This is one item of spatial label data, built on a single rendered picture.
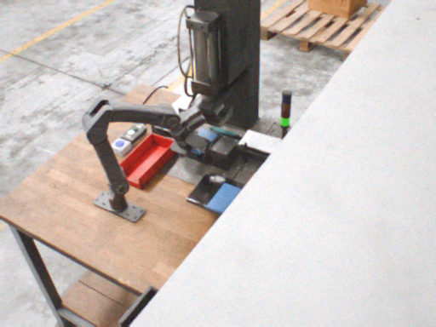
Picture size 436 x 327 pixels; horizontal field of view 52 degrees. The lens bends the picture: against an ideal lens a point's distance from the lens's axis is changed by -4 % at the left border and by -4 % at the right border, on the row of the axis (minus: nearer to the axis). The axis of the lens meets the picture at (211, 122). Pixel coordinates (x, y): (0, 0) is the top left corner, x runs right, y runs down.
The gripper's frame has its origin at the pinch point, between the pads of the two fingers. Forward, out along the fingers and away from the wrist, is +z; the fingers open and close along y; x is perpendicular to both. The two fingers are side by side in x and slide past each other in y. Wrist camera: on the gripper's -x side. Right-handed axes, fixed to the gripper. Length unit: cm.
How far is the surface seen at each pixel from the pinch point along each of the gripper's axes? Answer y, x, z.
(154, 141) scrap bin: 0.3, 21.3, 13.8
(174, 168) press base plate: -7.2, 6.2, 10.0
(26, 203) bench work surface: -47, 46, -7
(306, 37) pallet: 196, 34, 211
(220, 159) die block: 2.7, -9.9, 7.8
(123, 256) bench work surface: -45.6, -1.8, -11.9
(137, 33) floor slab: 149, 205, 222
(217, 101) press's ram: 17.9, -4.7, -9.6
